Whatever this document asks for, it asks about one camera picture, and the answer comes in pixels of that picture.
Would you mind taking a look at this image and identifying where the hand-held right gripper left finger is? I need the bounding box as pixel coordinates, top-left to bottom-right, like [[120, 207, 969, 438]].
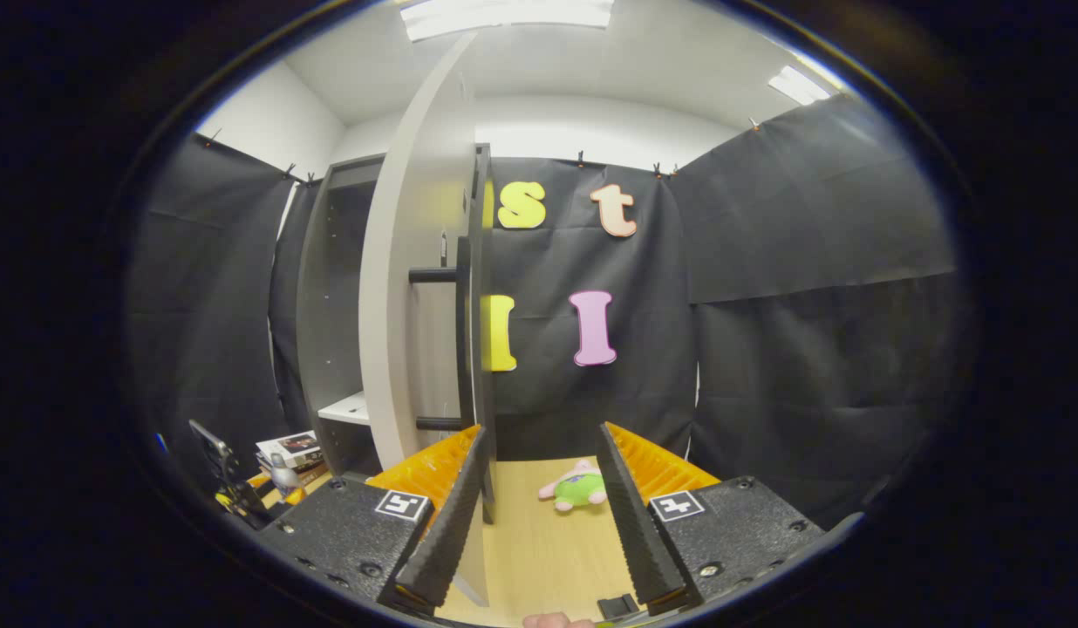
[[257, 424, 488, 613]]

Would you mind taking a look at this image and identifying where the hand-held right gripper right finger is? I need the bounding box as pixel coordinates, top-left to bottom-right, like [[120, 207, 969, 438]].
[[596, 421, 828, 617]]

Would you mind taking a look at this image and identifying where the black cabinet door handle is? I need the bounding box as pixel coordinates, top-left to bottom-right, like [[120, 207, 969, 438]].
[[408, 234, 475, 433]]

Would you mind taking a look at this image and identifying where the dark grey cabinet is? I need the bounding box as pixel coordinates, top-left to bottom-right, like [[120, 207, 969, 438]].
[[297, 144, 498, 524]]

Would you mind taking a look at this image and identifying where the light grey cabinet door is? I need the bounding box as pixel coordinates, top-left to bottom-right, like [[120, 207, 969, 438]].
[[358, 35, 493, 607]]

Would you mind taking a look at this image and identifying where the white cabinet shelf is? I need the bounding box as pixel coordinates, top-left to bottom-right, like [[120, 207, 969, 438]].
[[319, 392, 371, 427]]

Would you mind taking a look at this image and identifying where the dark book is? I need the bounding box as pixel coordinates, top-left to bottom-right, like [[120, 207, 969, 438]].
[[260, 454, 324, 476]]

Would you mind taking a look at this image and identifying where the white covered book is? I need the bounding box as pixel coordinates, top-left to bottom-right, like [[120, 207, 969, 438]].
[[257, 431, 322, 468]]

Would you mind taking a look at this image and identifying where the pink and green plush toy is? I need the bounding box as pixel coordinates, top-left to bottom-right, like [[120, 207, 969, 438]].
[[539, 460, 608, 513]]

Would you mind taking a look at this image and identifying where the black backdrop cloth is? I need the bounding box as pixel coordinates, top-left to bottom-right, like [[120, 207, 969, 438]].
[[125, 92, 976, 529]]

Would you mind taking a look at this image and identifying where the ceiling light panel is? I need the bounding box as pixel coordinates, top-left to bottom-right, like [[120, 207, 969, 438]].
[[768, 65, 832, 107], [399, 0, 614, 43]]

